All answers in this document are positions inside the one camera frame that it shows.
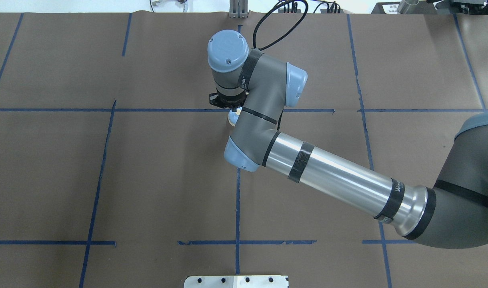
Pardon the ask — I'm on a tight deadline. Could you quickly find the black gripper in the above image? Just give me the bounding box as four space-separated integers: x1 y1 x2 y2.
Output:
209 92 244 109

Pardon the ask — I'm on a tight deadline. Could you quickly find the blue white bell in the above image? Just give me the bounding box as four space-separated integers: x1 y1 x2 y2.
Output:
228 109 242 126

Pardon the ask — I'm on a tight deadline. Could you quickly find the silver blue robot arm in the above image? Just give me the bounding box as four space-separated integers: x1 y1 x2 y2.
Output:
207 30 488 249

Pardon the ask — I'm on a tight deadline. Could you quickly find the brown paper table cover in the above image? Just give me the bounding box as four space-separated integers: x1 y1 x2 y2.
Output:
0 11 488 288

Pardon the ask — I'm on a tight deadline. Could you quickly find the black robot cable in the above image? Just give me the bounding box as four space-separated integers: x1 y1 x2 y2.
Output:
252 0 309 52

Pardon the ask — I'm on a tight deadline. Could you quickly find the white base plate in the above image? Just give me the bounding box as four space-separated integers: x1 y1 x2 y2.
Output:
183 275 290 288

